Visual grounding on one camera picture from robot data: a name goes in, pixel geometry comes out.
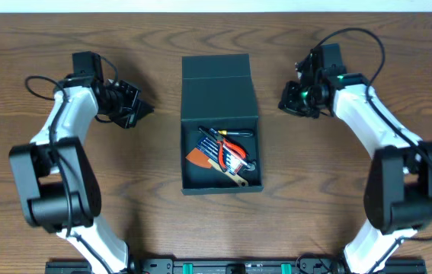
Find orange scraper with wooden handle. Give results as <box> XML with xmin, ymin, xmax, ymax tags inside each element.
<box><xmin>186</xmin><ymin>148</ymin><xmax>248</xmax><ymax>187</ymax></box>

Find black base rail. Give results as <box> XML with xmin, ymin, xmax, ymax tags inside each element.
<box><xmin>44</xmin><ymin>256</ymin><xmax>427</xmax><ymax>274</ymax></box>

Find red handled pliers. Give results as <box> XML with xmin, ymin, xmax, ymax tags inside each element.
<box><xmin>209</xmin><ymin>129</ymin><xmax>247</xmax><ymax>172</ymax></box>

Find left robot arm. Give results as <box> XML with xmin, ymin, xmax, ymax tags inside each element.
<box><xmin>8</xmin><ymin>75</ymin><xmax>153</xmax><ymax>273</ymax></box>

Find black gift box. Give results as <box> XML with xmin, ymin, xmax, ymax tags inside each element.
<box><xmin>180</xmin><ymin>54</ymin><xmax>264</xmax><ymax>196</ymax></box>

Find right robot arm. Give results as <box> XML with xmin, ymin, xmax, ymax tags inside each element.
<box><xmin>278</xmin><ymin>73</ymin><xmax>432</xmax><ymax>273</ymax></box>

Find blue precision screwdriver set case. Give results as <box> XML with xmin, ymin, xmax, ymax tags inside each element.
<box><xmin>196</xmin><ymin>137</ymin><xmax>248</xmax><ymax>175</ymax></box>

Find small claw hammer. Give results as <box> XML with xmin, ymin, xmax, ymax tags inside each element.
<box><xmin>198</xmin><ymin>126</ymin><xmax>255</xmax><ymax>171</ymax></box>

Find black yellow screwdriver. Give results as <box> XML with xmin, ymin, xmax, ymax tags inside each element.
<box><xmin>218</xmin><ymin>130</ymin><xmax>254</xmax><ymax>138</ymax></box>

